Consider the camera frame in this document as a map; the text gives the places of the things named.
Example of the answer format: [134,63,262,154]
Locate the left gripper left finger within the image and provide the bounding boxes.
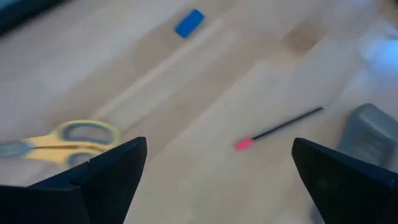
[0,136,147,224]

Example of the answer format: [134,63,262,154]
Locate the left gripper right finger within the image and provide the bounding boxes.
[292,138,398,224]

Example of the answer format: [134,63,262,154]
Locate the clear plastic pencil case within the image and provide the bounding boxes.
[337,103,398,174]

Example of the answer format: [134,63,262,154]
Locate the yellow handled scissors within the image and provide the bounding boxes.
[0,119,121,169]

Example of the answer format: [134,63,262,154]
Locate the black pencil red eraser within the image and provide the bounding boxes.
[234,105,327,152]

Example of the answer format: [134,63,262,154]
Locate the blue eraser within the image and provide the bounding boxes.
[174,8,206,39]

